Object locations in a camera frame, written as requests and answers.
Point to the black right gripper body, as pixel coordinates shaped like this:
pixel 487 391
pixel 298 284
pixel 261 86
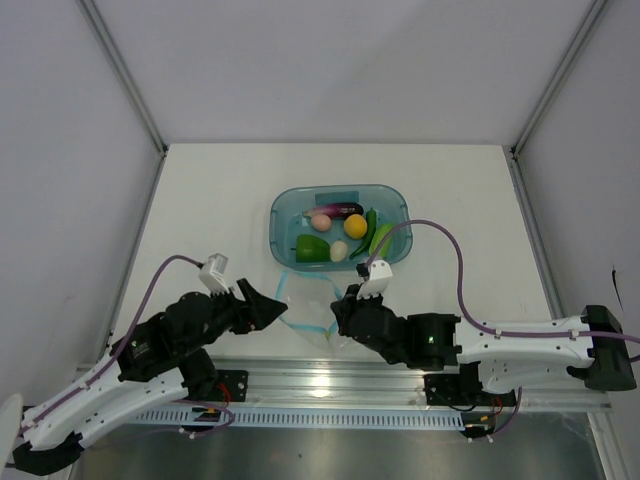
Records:
pixel 373 302

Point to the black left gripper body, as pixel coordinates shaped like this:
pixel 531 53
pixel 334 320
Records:
pixel 226 308

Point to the clear zip top bag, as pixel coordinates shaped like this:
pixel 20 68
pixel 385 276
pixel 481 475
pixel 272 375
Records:
pixel 308 297

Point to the white egg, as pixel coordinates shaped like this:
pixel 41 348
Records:
pixel 339 251

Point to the green bell pepper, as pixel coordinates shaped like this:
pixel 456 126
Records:
pixel 311 249

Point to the blue translucent plastic basin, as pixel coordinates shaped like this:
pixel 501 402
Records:
pixel 287 221

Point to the orange fruit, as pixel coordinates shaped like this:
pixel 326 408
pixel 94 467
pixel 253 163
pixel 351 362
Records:
pixel 355 226

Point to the light green cucumber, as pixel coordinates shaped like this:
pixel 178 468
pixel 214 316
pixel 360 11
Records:
pixel 381 231

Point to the dark green chili pepper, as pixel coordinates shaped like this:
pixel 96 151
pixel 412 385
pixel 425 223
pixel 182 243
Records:
pixel 371 218

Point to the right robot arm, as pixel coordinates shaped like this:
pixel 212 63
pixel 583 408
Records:
pixel 501 357

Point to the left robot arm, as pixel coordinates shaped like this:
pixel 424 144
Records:
pixel 164 360

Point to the pink egg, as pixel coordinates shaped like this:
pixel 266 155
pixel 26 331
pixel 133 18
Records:
pixel 321 222

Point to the purple eggplant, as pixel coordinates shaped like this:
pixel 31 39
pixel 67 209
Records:
pixel 341 210

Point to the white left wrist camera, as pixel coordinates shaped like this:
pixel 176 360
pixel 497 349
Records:
pixel 211 274

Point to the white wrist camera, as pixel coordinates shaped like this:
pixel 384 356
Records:
pixel 211 274
pixel 377 279

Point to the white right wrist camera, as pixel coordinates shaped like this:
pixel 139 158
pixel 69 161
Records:
pixel 377 279

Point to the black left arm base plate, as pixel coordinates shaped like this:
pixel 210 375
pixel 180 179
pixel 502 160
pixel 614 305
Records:
pixel 230 387

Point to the aluminium mounting rail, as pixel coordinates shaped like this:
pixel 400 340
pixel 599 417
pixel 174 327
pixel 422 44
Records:
pixel 328 384

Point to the slotted cable duct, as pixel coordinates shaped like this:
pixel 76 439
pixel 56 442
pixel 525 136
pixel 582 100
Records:
pixel 305 418

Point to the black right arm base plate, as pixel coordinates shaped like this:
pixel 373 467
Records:
pixel 450 390

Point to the right aluminium frame post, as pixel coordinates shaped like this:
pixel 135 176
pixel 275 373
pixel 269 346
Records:
pixel 570 57

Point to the aluminium frame post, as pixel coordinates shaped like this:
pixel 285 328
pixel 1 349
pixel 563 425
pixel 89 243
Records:
pixel 106 42
pixel 570 57

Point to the left aluminium frame post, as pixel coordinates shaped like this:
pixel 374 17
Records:
pixel 106 42

